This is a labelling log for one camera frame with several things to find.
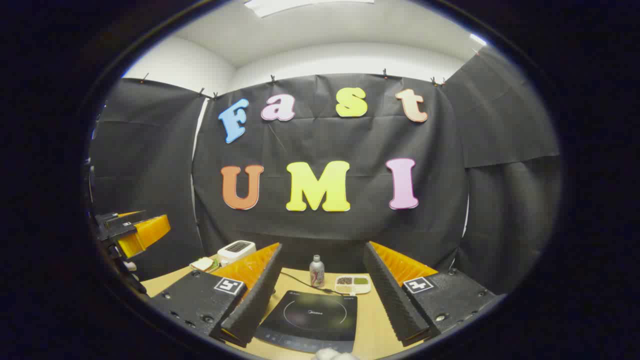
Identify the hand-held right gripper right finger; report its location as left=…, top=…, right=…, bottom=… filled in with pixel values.
left=363, top=241, right=501, bottom=347

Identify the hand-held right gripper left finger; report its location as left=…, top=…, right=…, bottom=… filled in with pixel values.
left=149, top=242, right=284, bottom=349

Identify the black induction cooktop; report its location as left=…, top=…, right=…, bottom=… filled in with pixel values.
left=254, top=290, right=359, bottom=354

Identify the white divided bean tray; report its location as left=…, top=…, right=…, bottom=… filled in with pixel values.
left=334, top=275, right=372, bottom=295

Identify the white toaster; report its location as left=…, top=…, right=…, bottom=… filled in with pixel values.
left=217, top=240, right=257, bottom=266

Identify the green plate with bread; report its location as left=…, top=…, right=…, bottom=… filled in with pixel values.
left=189, top=257, right=221, bottom=274

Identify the silver drink bottle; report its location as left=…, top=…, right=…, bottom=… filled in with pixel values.
left=309, top=254, right=326, bottom=289

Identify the ceiling light panel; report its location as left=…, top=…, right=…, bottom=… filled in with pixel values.
left=244, top=0, right=376, bottom=19

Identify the black power cable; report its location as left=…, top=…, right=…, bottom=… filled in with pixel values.
left=279, top=271, right=346, bottom=297

